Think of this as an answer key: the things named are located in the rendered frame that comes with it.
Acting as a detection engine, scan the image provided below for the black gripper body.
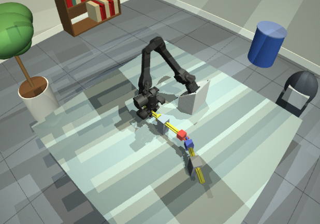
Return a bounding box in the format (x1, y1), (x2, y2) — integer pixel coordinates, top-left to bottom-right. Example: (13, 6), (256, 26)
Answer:
(136, 95), (165, 120)

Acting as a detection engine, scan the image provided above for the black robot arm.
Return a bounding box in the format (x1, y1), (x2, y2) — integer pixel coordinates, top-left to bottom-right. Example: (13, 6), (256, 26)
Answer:
(133, 37), (200, 109)

